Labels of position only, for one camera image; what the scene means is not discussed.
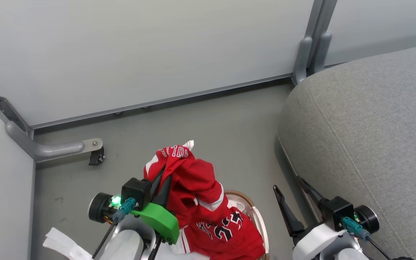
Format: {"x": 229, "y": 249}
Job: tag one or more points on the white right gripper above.
{"x": 316, "y": 242}

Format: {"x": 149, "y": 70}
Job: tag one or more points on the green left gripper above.
{"x": 163, "y": 221}

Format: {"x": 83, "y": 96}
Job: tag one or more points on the red basketball jersey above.
{"x": 200, "y": 202}

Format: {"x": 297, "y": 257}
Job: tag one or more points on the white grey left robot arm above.
{"x": 126, "y": 243}

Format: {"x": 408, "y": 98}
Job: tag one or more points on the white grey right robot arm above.
{"x": 368, "y": 218}

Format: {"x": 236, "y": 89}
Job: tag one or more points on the white laundry basket brown rim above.
{"x": 260, "y": 220}

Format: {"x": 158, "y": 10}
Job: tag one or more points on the white plastic basket liner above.
{"x": 239, "y": 205}

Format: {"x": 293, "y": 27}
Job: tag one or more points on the black caster wheel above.
{"x": 96, "y": 158}

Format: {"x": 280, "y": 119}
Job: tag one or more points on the grey fabric sofa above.
{"x": 370, "y": 137}

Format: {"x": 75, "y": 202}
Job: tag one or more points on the grey metal partition foot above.
{"x": 56, "y": 148}

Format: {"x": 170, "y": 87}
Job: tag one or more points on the white cloth strip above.
{"x": 61, "y": 243}

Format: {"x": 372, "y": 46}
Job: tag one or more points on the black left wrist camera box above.
{"x": 135, "y": 191}

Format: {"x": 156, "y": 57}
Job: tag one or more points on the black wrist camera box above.
{"x": 338, "y": 213}
{"x": 135, "y": 191}

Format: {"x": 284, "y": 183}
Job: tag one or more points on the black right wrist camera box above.
{"x": 338, "y": 213}

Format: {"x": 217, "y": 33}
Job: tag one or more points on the grey metal partition post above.
{"x": 312, "y": 50}

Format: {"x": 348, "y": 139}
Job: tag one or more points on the grey metal hinge bracket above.
{"x": 9, "y": 112}

